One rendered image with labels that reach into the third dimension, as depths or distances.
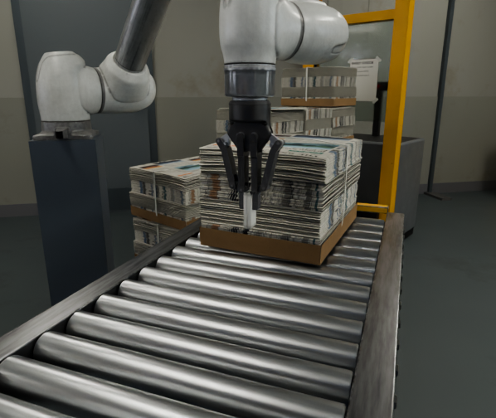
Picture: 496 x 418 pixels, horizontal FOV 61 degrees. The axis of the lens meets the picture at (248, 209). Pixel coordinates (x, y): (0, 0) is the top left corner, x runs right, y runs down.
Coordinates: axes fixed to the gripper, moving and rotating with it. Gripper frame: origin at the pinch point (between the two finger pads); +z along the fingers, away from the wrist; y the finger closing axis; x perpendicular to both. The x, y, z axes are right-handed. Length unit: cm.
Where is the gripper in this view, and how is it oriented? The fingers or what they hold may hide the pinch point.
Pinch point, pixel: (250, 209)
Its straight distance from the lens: 79.7
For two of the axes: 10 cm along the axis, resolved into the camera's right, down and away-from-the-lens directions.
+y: -9.4, -0.9, 3.4
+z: 0.0, 9.6, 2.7
